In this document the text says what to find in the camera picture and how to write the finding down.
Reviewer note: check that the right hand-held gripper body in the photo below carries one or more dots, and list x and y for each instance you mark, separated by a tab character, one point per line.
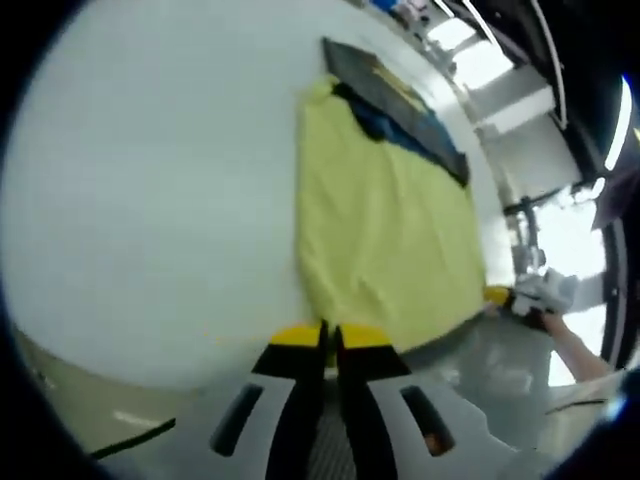
542	295

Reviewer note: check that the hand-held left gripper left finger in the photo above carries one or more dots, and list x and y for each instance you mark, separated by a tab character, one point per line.
300	400

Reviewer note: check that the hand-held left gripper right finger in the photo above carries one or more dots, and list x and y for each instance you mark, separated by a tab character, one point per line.
365	400

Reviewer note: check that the yellow blue grey garment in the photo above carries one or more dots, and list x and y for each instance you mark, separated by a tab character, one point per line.
380	225

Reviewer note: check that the grey mesh office chair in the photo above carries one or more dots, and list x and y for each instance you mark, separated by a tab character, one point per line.
475	360

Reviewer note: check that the black metal stand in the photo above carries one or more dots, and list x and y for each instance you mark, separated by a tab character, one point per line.
527	225

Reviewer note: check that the long ceiling light strip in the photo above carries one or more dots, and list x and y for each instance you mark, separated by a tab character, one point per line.
619	125

